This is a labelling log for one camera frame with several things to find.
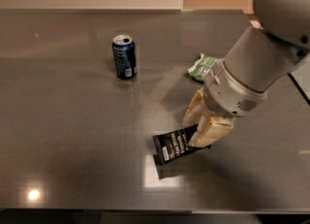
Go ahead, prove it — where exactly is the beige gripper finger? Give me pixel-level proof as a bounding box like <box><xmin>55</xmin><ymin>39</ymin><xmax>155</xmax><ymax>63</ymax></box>
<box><xmin>182</xmin><ymin>88</ymin><xmax>206</xmax><ymax>127</ymax></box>
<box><xmin>189</xmin><ymin>113</ymin><xmax>235</xmax><ymax>148</ymax></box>

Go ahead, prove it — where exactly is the black rxbar chocolate bar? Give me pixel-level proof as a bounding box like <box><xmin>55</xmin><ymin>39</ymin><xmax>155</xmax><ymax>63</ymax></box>
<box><xmin>152</xmin><ymin>125</ymin><xmax>201</xmax><ymax>166</ymax></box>

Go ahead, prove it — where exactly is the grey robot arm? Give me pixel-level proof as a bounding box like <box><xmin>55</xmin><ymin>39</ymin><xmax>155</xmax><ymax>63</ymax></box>
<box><xmin>183</xmin><ymin>0</ymin><xmax>310</xmax><ymax>148</ymax></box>

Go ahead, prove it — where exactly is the green chip bag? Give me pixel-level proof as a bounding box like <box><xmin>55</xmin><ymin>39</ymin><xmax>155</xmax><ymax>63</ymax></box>
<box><xmin>188</xmin><ymin>53</ymin><xmax>217</xmax><ymax>82</ymax></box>

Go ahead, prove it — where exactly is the blue soda can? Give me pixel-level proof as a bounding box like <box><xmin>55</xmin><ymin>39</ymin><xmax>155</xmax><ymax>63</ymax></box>
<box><xmin>112</xmin><ymin>34</ymin><xmax>137</xmax><ymax>80</ymax></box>

